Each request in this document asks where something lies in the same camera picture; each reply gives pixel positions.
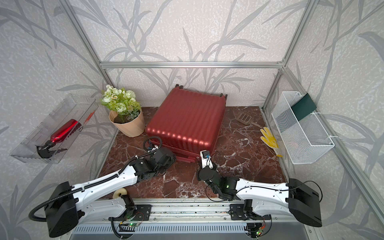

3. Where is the red hard-shell suitcase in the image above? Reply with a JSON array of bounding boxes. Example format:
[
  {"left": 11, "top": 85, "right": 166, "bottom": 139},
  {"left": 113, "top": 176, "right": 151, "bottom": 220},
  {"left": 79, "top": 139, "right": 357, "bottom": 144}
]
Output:
[{"left": 146, "top": 85, "right": 227, "bottom": 163}]

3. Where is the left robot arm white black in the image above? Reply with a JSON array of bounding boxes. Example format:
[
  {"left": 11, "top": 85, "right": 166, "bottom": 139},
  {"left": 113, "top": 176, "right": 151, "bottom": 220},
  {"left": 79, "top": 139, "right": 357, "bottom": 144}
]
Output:
[{"left": 28, "top": 147, "right": 176, "bottom": 238}]

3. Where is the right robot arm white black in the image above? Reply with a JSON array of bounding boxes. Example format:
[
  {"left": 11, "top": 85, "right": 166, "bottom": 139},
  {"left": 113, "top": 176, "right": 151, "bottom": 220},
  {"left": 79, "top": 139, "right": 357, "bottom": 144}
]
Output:
[{"left": 197, "top": 167, "right": 323, "bottom": 228}]

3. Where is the cream tape roll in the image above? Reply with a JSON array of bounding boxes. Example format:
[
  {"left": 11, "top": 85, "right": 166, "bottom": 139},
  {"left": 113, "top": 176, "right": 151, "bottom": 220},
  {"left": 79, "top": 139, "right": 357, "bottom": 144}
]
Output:
[{"left": 113, "top": 188, "right": 128, "bottom": 199}]

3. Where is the potted white flower plant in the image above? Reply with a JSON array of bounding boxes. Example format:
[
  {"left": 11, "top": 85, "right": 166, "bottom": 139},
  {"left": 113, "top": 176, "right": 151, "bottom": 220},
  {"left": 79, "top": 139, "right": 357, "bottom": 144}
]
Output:
[{"left": 101, "top": 85, "right": 146, "bottom": 138}]

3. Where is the brown slotted spatula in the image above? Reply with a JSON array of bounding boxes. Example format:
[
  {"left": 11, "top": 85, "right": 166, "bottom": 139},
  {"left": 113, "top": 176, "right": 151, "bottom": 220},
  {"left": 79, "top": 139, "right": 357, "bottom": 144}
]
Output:
[{"left": 236, "top": 113, "right": 263, "bottom": 128}]

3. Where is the yellow rubber glove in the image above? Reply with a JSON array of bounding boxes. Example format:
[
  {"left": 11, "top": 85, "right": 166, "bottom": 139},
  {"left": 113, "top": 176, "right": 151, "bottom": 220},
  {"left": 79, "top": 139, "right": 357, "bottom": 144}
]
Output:
[{"left": 260, "top": 127, "right": 283, "bottom": 158}]

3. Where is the dark green card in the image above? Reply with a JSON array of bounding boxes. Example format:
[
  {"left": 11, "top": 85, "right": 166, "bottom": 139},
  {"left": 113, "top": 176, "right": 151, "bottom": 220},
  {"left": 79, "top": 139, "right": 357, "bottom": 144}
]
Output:
[{"left": 291, "top": 93, "right": 317, "bottom": 122}]

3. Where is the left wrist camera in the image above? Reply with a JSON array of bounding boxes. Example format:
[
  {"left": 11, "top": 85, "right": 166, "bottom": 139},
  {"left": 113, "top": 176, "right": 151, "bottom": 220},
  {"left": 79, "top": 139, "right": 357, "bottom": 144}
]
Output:
[{"left": 147, "top": 144, "right": 159, "bottom": 153}]

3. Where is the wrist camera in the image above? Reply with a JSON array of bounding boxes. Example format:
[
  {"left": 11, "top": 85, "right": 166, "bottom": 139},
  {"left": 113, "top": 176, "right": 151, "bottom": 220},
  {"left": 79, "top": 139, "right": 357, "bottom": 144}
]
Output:
[
  {"left": 200, "top": 150, "right": 214, "bottom": 169},
  {"left": 147, "top": 144, "right": 159, "bottom": 153}
]

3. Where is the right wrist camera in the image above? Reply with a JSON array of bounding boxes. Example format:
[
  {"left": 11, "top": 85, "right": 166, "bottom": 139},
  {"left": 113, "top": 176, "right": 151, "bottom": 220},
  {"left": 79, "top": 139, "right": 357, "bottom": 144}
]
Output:
[{"left": 200, "top": 150, "right": 214, "bottom": 169}]

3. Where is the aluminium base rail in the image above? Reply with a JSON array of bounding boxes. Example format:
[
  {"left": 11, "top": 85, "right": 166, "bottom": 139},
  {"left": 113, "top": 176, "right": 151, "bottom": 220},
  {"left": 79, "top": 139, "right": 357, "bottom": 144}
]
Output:
[{"left": 61, "top": 197, "right": 316, "bottom": 224}]

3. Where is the clear plastic wall tray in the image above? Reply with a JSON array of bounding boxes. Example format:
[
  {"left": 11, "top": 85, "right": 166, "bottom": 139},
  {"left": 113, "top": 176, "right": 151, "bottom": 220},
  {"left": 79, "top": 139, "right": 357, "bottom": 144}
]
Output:
[{"left": 10, "top": 94, "right": 99, "bottom": 164}]

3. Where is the white wire mesh basket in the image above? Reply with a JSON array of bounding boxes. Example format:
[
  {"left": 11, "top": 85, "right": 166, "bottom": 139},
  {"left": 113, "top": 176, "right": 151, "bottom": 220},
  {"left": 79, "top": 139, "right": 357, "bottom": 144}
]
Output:
[{"left": 272, "top": 91, "right": 335, "bottom": 165}]

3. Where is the red bottle with black handle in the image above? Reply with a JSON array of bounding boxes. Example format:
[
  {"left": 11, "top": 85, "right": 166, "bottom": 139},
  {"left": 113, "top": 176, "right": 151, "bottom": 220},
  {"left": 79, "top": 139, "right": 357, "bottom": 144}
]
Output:
[{"left": 36, "top": 119, "right": 83, "bottom": 159}]

